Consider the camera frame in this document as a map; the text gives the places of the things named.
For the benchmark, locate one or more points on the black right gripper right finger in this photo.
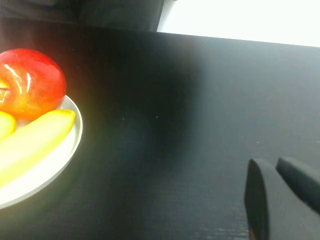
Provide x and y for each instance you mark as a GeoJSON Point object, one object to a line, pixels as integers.
{"type": "Point", "coordinates": [300, 177]}

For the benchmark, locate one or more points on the yellow banana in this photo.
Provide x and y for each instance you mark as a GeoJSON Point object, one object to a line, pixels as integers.
{"type": "Point", "coordinates": [32, 142]}

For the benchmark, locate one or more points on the white round plate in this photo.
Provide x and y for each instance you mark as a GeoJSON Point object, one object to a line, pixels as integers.
{"type": "Point", "coordinates": [62, 160]}

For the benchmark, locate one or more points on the red apple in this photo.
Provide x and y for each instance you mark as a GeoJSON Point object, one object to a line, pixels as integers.
{"type": "Point", "coordinates": [32, 82]}

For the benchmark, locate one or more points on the orange yellow mango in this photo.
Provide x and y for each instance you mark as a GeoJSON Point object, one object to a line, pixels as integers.
{"type": "Point", "coordinates": [6, 125]}

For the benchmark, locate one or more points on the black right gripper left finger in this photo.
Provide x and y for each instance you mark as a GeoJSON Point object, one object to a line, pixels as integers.
{"type": "Point", "coordinates": [257, 200]}

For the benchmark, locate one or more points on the person torso in black clothing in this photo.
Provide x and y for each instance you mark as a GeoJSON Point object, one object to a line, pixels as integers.
{"type": "Point", "coordinates": [120, 15]}

